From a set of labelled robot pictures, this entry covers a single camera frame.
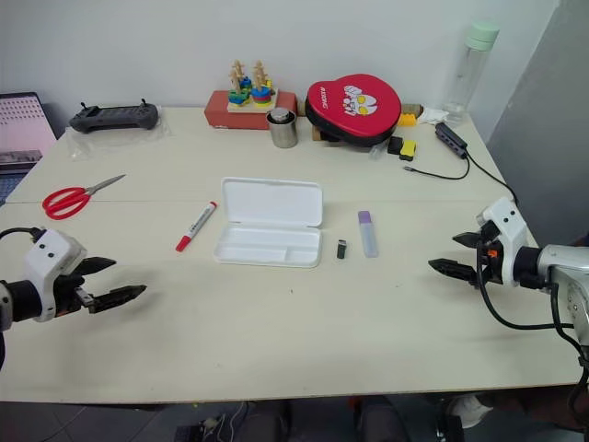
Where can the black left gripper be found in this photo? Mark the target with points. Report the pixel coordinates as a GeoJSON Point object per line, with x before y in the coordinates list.
{"type": "Point", "coordinates": [69, 287]}

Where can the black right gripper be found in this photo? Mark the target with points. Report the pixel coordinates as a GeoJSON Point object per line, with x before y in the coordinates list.
{"type": "Point", "coordinates": [494, 269]}

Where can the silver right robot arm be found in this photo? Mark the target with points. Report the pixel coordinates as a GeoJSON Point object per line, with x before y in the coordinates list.
{"type": "Point", "coordinates": [557, 263]}

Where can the white open pencil case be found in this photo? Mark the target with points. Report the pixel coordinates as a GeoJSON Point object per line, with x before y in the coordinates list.
{"type": "Point", "coordinates": [269, 216]}

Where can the clear purple capped lead box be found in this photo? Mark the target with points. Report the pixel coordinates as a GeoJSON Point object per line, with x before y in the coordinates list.
{"type": "Point", "coordinates": [368, 235]}

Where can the red and white marker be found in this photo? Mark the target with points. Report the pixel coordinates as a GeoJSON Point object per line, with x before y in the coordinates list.
{"type": "Point", "coordinates": [197, 225]}

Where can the black usb hub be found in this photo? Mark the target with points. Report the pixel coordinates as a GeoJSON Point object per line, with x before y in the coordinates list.
{"type": "Point", "coordinates": [453, 138]}

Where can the yellow and black block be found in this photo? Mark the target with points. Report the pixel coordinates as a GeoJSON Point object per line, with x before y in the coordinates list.
{"type": "Point", "coordinates": [408, 149]}

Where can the small black eraser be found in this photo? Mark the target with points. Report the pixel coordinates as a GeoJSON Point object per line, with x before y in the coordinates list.
{"type": "Point", "coordinates": [342, 249]}

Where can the small black block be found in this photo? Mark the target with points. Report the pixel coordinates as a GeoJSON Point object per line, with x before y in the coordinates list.
{"type": "Point", "coordinates": [395, 145]}

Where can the small clear plastic piece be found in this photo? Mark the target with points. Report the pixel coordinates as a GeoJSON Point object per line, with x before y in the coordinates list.
{"type": "Point", "coordinates": [376, 152]}

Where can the white crumpled paper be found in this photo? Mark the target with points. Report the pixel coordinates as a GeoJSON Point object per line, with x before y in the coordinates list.
{"type": "Point", "coordinates": [432, 116]}

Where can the clear plastic bag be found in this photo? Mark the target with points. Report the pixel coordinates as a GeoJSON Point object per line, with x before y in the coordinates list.
{"type": "Point", "coordinates": [119, 138]}

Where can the yellow toy brick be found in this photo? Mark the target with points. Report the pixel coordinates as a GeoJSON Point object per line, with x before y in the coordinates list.
{"type": "Point", "coordinates": [407, 119]}

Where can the camouflage patterned item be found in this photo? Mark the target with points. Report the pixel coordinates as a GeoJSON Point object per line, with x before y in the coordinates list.
{"type": "Point", "coordinates": [412, 108]}

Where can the white shoe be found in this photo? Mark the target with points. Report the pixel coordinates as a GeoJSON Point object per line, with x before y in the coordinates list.
{"type": "Point", "coordinates": [469, 410]}

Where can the black handheld controller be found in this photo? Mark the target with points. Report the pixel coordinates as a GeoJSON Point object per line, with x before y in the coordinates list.
{"type": "Point", "coordinates": [115, 117]}

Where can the open laptop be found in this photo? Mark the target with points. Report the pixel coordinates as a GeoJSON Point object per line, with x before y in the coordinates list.
{"type": "Point", "coordinates": [20, 133]}

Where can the clear bottle green lid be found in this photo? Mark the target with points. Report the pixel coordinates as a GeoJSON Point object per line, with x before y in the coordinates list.
{"type": "Point", "coordinates": [467, 73]}

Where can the brown wooden block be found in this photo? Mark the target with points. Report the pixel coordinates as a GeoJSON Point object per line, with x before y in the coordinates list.
{"type": "Point", "coordinates": [322, 133]}

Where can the red black boxing pad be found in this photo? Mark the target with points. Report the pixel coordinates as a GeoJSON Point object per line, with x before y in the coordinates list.
{"type": "Point", "coordinates": [352, 106]}

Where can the red cardboard box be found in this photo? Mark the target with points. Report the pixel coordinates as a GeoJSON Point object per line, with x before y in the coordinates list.
{"type": "Point", "coordinates": [216, 112]}

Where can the metal cup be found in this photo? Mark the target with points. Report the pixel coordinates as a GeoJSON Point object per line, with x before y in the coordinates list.
{"type": "Point", "coordinates": [283, 129]}

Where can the wooden colourful stacking toy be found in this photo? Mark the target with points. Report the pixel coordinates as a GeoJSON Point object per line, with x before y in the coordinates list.
{"type": "Point", "coordinates": [250, 94]}

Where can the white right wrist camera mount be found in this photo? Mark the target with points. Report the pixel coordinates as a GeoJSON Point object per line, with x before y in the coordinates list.
{"type": "Point", "coordinates": [506, 221]}

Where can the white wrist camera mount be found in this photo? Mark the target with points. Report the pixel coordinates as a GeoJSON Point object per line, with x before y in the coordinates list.
{"type": "Point", "coordinates": [506, 221]}
{"type": "Point", "coordinates": [50, 251]}

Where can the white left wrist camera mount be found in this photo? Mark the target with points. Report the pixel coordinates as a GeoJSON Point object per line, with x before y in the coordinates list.
{"type": "Point", "coordinates": [50, 251]}

